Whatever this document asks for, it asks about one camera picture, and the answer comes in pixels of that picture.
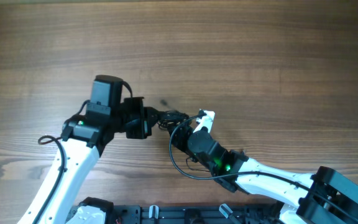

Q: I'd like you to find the black aluminium base frame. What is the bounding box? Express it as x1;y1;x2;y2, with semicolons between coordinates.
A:
70;198;291;224

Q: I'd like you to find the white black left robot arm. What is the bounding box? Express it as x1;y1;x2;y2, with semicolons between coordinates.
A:
19;75;160;223

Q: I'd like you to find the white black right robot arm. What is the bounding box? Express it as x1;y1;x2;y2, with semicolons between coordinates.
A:
166;119;358;223

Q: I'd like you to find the black right camera cable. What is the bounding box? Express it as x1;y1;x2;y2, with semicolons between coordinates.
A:
168;111;358;224

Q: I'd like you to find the black left camera cable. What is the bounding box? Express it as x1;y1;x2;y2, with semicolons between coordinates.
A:
31;135;68;224

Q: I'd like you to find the black usb cable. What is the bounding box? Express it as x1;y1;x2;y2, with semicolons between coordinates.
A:
157;99;191;130

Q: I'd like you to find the black camera cable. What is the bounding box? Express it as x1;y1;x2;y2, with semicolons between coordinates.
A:
168;111;358;224
31;135;68;224

